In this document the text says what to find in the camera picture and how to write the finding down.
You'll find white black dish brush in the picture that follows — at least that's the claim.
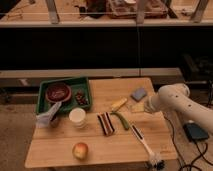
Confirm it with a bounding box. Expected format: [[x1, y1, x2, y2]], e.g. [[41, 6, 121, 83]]
[[131, 125, 165, 171]]

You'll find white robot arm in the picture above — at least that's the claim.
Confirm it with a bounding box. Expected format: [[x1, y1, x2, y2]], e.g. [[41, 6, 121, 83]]
[[132, 83, 213, 135]]

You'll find purple bowl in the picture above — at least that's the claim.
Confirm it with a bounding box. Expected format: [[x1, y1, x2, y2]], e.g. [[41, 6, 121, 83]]
[[45, 82, 71, 103]]

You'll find blue grey sponge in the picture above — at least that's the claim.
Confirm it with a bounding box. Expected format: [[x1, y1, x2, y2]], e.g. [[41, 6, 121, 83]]
[[131, 88, 147, 102]]

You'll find green cucumber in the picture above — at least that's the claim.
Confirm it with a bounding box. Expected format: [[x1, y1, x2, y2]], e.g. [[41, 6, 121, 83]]
[[111, 112, 130, 131]]

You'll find wooden table board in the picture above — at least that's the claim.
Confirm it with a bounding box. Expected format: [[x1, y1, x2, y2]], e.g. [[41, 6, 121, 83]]
[[24, 77, 178, 169]]

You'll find striped folded cloth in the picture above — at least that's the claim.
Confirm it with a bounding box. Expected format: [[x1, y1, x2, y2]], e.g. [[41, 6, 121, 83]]
[[97, 113, 115, 136]]

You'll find black foot pedal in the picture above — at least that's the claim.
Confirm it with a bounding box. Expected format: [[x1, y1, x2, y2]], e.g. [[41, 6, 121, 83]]
[[183, 123, 209, 142]]

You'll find dark red grape bunch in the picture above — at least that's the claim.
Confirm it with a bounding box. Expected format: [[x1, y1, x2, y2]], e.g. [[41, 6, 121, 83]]
[[75, 91, 88, 105]]

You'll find white cup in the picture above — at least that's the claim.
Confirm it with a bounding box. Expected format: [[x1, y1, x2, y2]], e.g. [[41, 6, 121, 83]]
[[69, 108, 86, 128]]

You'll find green plastic tray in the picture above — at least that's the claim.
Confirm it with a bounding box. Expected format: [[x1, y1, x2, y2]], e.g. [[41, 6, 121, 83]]
[[36, 77, 92, 114]]

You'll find red yellow apple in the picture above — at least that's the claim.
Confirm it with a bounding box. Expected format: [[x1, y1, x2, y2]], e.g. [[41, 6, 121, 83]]
[[72, 142, 89, 160]]

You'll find black floor cable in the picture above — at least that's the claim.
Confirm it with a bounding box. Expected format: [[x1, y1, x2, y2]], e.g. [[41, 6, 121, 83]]
[[163, 114, 213, 171]]

